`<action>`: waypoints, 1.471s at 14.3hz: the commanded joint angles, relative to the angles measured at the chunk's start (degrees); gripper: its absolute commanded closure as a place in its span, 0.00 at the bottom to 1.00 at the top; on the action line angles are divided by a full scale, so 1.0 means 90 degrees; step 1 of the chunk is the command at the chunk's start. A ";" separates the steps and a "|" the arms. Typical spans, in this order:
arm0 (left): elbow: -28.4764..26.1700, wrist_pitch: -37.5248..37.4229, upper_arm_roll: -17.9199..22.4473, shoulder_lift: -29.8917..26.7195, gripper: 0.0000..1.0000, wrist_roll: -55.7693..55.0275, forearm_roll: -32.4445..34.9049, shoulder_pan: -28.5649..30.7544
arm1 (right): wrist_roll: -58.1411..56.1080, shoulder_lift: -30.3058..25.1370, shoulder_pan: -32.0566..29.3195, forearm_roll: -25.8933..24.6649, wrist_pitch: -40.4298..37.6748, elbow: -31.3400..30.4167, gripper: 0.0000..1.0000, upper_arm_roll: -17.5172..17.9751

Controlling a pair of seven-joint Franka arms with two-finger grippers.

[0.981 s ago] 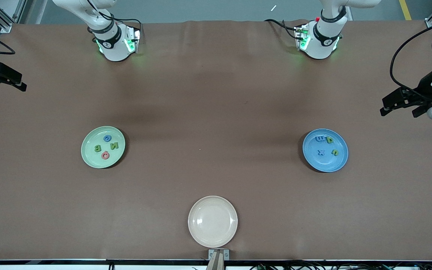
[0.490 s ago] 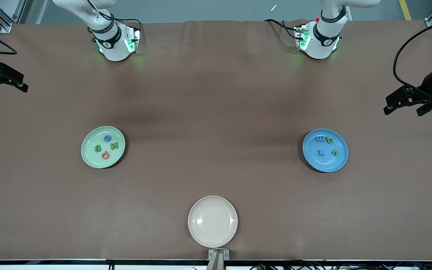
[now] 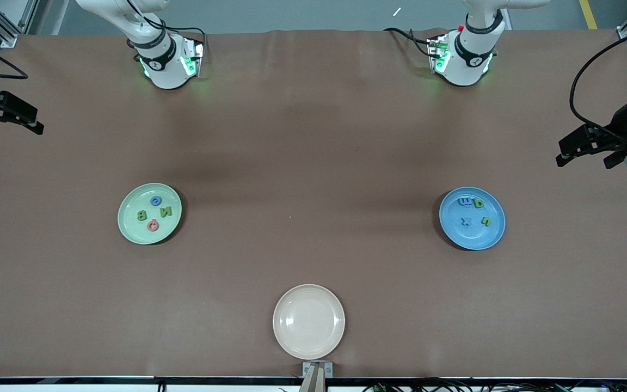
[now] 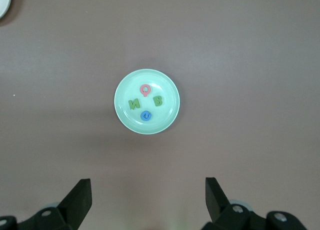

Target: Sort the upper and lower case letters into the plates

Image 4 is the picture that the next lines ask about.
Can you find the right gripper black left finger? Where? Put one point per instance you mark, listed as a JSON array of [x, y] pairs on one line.
[[72, 207]]

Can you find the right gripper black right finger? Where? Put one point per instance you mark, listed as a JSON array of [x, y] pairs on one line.
[[220, 212]]

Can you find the blue foam letter G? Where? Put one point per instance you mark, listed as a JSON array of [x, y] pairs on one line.
[[142, 116]]

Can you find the green foam letter N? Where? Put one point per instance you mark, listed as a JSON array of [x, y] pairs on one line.
[[134, 105]]

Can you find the green foam letter B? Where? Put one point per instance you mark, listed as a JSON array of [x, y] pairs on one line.
[[155, 101]]

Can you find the red foam letter Q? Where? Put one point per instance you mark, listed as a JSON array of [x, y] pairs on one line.
[[140, 89]]

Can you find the light green plate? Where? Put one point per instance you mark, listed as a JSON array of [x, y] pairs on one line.
[[162, 121]]

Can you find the beige plate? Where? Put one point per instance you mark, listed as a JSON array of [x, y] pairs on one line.
[[3, 2]]

